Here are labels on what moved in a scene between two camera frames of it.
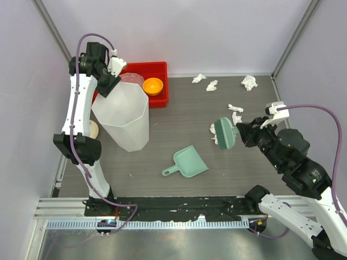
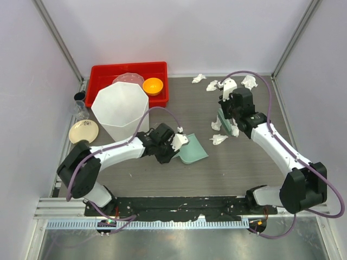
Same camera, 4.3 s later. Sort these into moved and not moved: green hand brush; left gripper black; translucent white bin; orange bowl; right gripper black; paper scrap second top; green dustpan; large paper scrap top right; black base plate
Moved: green hand brush; left gripper black; green dustpan; right gripper black
Not moved: black base plate; translucent white bin; orange bowl; paper scrap second top; large paper scrap top right
